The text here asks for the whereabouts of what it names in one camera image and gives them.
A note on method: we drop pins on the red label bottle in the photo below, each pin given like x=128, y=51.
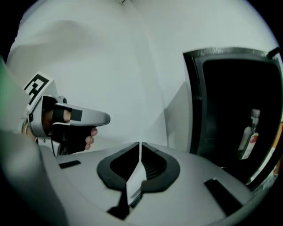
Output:
x=248, y=136

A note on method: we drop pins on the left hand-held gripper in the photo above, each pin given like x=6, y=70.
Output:
x=35, y=119

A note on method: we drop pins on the person's left forearm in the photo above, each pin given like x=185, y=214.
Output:
x=26, y=130

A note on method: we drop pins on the person's left hand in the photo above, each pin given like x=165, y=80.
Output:
x=73, y=139

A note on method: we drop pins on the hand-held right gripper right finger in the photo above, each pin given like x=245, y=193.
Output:
x=194, y=176

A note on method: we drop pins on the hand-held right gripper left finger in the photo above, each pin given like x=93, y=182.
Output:
x=84, y=176

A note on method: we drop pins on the black mini fridge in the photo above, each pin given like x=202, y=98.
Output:
x=199, y=88

